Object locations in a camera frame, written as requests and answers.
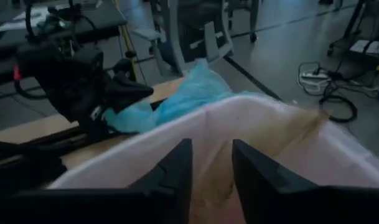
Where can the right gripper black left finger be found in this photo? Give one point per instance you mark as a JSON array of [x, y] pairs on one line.
[[173, 193]]

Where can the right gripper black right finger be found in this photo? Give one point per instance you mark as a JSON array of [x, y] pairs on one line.
[[260, 196]]

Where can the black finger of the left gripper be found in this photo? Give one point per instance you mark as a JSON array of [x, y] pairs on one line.
[[127, 90], [96, 124]]

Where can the blue plastic bag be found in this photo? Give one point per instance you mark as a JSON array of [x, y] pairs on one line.
[[195, 90]]

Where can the brown paper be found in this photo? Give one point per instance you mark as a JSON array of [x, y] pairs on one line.
[[288, 130]]

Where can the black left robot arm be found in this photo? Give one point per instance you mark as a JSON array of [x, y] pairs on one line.
[[52, 37]]

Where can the pink trash bag blue rim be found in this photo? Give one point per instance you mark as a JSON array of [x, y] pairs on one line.
[[139, 161]]

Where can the grey office chair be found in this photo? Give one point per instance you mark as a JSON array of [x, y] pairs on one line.
[[201, 31]]

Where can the white power strip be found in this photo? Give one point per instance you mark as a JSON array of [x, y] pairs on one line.
[[315, 74]]

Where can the black rolling cart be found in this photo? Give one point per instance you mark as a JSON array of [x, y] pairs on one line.
[[369, 46]]

